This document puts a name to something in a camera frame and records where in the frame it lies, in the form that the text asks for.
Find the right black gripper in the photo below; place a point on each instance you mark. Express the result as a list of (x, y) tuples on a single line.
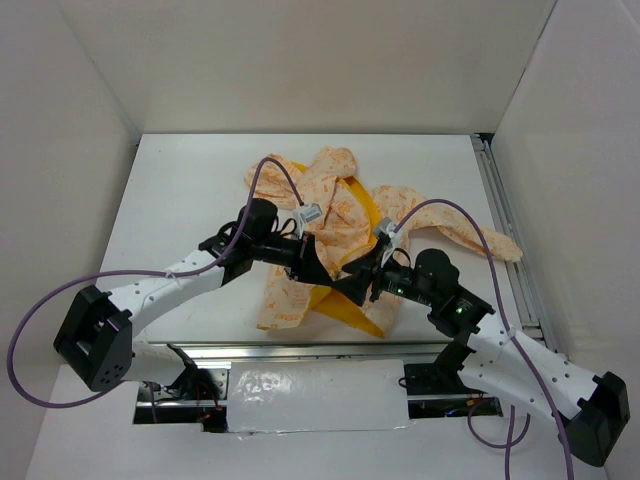
[(368, 271)]

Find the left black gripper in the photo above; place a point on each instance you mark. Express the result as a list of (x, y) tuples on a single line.
[(311, 269)]

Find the yellow and patterned jacket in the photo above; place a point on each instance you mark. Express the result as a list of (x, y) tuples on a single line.
[(344, 232)]

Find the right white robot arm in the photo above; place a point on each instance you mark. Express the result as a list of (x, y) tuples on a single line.
[(589, 410)]

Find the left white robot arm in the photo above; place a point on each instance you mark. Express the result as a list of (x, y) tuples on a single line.
[(98, 337)]

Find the white cover sheet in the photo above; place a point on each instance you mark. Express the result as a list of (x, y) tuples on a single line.
[(318, 396)]

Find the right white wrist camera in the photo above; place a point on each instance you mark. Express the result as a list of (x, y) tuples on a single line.
[(389, 235)]

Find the aluminium frame rail front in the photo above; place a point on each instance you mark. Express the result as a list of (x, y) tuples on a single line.
[(307, 352)]

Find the aluminium frame rail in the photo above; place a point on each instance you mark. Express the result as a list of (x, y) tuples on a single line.
[(307, 352), (527, 299)]

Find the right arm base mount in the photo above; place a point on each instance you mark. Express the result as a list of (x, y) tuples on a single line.
[(434, 393)]

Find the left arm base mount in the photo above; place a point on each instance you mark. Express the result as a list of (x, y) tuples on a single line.
[(201, 401)]

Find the aluminium frame rail right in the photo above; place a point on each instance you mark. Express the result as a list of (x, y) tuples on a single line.
[(527, 299)]

